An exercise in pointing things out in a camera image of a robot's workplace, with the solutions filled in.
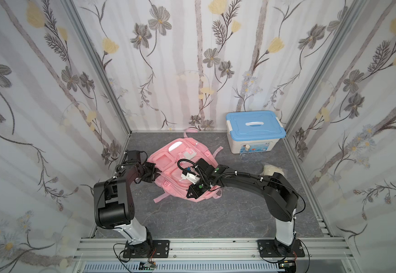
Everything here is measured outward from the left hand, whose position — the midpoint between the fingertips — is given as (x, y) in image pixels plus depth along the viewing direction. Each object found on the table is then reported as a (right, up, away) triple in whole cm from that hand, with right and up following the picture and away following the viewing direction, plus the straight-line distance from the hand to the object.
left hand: (163, 167), depth 93 cm
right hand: (+15, -11, -12) cm, 22 cm away
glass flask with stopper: (+48, +7, +11) cm, 50 cm away
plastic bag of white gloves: (+62, -2, +4) cm, 62 cm away
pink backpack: (0, +5, +8) cm, 9 cm away
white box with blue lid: (+52, +20, +5) cm, 56 cm away
